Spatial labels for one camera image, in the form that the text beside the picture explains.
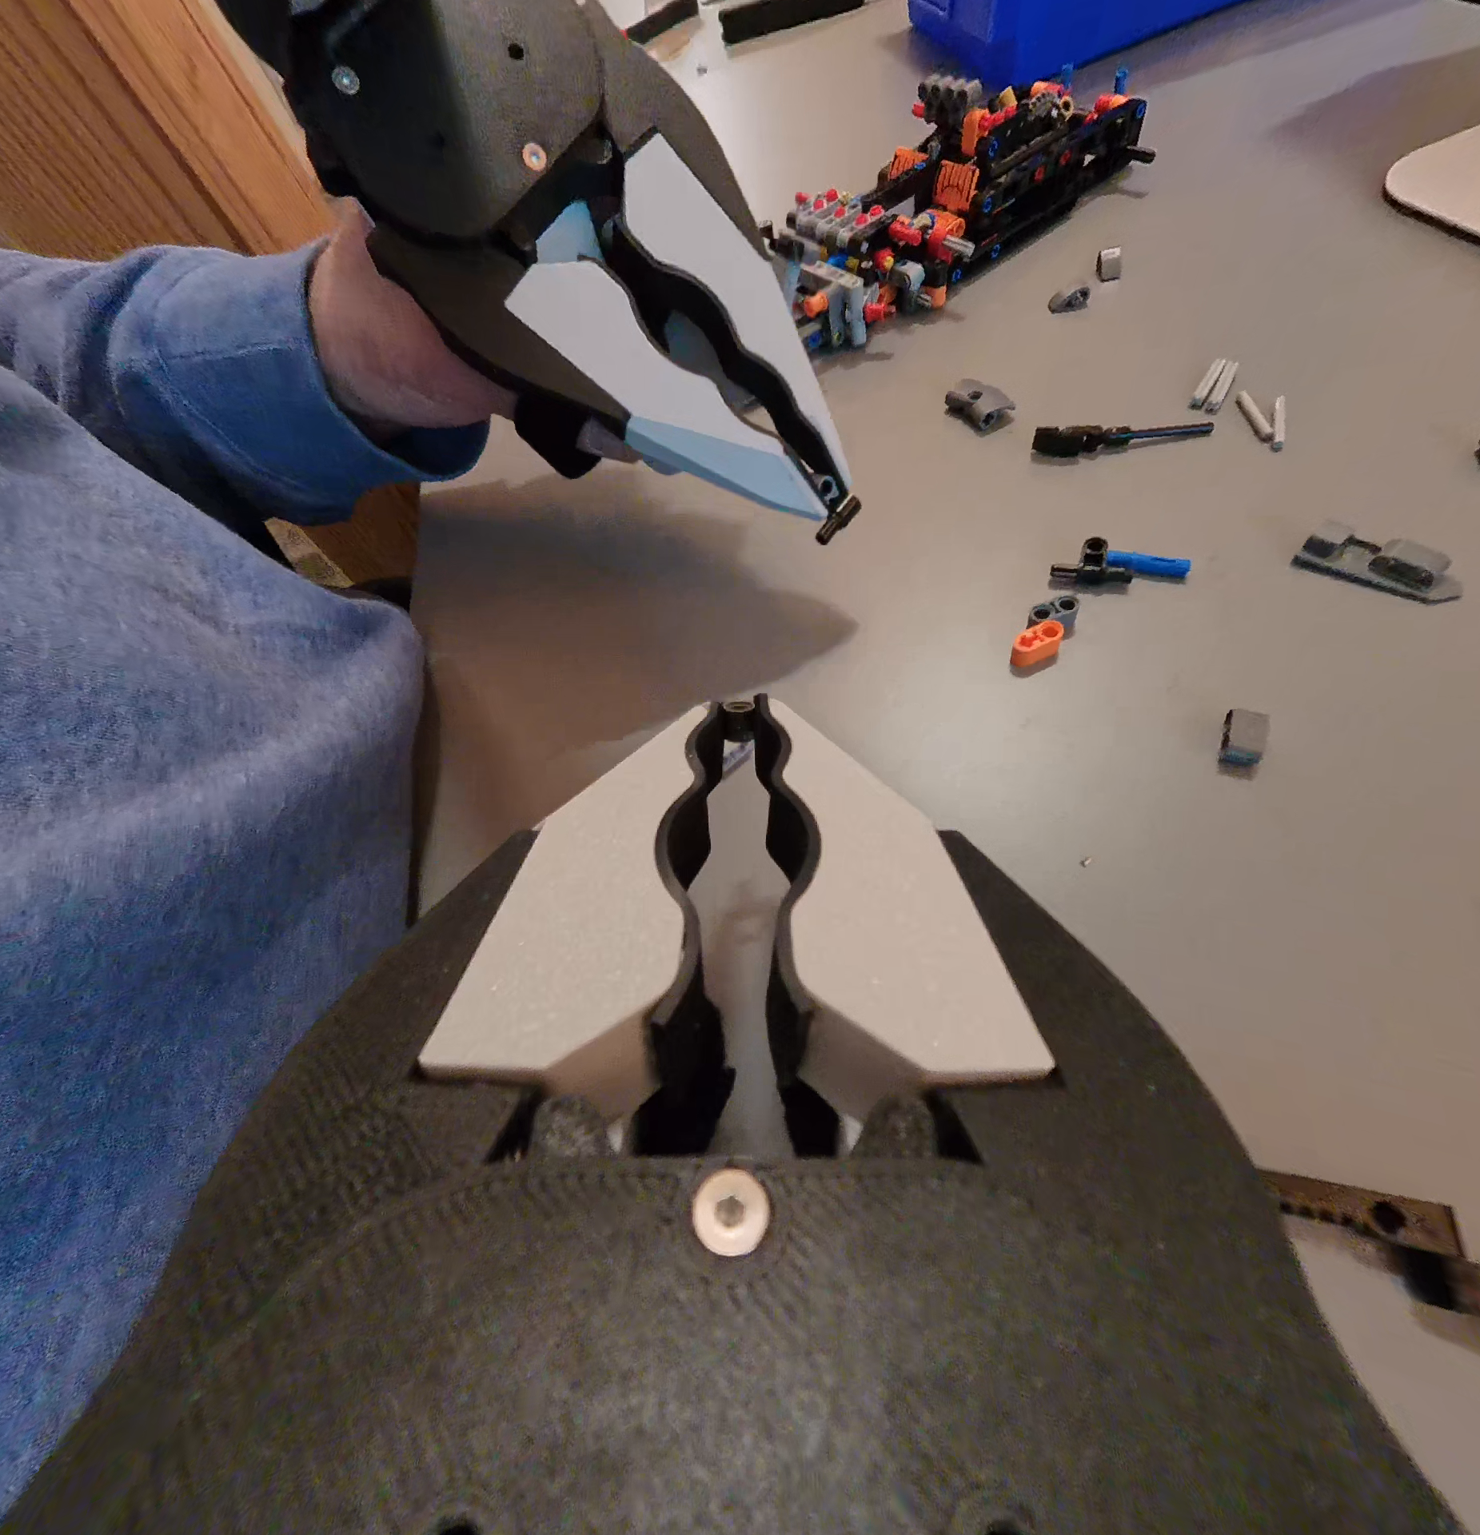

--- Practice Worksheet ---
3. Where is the black lego beam assembly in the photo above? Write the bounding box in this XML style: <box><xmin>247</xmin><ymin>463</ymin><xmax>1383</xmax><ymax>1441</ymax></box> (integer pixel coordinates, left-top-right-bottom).
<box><xmin>1258</xmin><ymin>1164</ymin><xmax>1480</xmax><ymax>1323</ymax></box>

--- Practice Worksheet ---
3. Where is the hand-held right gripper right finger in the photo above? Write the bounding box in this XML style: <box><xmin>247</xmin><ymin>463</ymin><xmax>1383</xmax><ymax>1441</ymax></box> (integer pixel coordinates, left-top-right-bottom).
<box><xmin>754</xmin><ymin>692</ymin><xmax>1061</xmax><ymax>1155</ymax></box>

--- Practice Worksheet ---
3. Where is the black lego axle assembly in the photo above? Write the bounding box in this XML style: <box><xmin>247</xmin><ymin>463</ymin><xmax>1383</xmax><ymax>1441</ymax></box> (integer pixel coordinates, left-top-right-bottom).
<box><xmin>1031</xmin><ymin>419</ymin><xmax>1217</xmax><ymax>459</ymax></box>

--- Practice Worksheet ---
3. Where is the blue storage bin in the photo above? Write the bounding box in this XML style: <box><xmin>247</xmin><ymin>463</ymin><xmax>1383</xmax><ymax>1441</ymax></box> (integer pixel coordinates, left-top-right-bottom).
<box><xmin>907</xmin><ymin>0</ymin><xmax>1256</xmax><ymax>91</ymax></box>

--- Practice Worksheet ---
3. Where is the black connector with blue pin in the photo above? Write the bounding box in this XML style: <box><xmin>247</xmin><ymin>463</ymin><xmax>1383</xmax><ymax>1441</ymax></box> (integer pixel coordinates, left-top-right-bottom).
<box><xmin>1047</xmin><ymin>535</ymin><xmax>1193</xmax><ymax>588</ymax></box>

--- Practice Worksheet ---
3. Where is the person's left forearm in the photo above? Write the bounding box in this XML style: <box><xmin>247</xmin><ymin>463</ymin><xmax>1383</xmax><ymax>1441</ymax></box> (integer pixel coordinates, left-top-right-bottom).
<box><xmin>0</xmin><ymin>244</ymin><xmax>492</xmax><ymax>532</ymax></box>

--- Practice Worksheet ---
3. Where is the person's left hand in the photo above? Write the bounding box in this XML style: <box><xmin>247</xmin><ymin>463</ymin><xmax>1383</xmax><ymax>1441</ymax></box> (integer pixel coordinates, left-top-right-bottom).
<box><xmin>308</xmin><ymin>197</ymin><xmax>516</xmax><ymax>433</ymax></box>

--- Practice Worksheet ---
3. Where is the wooden cabinet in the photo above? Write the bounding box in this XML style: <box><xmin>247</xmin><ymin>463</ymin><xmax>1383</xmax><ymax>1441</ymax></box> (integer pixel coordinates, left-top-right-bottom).
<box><xmin>0</xmin><ymin>0</ymin><xmax>423</xmax><ymax>588</ymax></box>

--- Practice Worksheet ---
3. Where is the white desk stand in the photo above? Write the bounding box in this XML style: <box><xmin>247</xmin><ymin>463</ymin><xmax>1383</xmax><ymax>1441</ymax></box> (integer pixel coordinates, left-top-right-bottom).
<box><xmin>1385</xmin><ymin>112</ymin><xmax>1480</xmax><ymax>253</ymax></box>

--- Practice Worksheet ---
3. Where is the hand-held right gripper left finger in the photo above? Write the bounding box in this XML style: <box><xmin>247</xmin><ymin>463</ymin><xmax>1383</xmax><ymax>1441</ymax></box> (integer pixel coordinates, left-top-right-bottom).
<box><xmin>418</xmin><ymin>701</ymin><xmax>735</xmax><ymax>1155</ymax></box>

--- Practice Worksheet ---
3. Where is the multicoloured lego car chassis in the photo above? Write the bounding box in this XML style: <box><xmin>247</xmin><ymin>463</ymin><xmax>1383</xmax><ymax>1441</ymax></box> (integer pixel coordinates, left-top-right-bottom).
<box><xmin>763</xmin><ymin>64</ymin><xmax>1161</xmax><ymax>354</ymax></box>

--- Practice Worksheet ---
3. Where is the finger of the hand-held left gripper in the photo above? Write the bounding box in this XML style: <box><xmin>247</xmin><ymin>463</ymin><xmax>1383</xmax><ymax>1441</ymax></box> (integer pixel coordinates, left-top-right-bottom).
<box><xmin>611</xmin><ymin>128</ymin><xmax>856</xmax><ymax>500</ymax></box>
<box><xmin>500</xmin><ymin>198</ymin><xmax>833</xmax><ymax>524</ymax></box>

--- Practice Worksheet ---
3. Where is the dark grey lego plate assembly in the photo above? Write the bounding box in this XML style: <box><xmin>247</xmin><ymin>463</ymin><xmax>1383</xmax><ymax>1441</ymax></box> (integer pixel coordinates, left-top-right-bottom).
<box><xmin>1291</xmin><ymin>517</ymin><xmax>1464</xmax><ymax>604</ymax></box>

